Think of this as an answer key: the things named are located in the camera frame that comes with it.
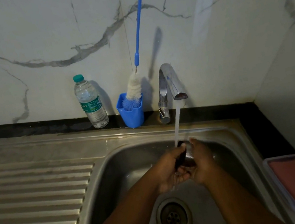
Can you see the person's left hand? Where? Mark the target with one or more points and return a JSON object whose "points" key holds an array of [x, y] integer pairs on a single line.
{"points": [[166, 169]]}

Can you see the person's right hand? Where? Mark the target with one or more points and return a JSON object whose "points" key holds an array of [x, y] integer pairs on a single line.
{"points": [[204, 161]]}

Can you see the person's right thumb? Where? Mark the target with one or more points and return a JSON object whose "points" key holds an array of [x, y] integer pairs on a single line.
{"points": [[195, 147]]}

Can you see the person's left thumb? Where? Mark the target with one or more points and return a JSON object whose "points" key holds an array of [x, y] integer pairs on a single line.
{"points": [[177, 151]]}

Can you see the small dark steel cup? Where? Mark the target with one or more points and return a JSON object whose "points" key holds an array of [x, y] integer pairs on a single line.
{"points": [[186, 155]]}

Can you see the person's right forearm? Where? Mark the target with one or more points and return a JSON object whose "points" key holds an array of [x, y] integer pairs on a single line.
{"points": [[239, 204]]}

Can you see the blue plastic holder cup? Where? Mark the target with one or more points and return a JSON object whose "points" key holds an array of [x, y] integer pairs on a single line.
{"points": [[130, 111]]}

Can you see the chrome sink faucet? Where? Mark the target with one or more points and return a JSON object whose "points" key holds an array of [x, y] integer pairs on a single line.
{"points": [[167, 88]]}

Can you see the round sink drain strainer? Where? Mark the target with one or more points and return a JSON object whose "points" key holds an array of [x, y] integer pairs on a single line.
{"points": [[174, 218]]}

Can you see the stainless steel sink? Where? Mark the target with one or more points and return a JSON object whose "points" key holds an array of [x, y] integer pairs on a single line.
{"points": [[98, 187]]}

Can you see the clear plastic water bottle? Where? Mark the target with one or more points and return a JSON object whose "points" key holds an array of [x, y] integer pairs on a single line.
{"points": [[90, 103]]}

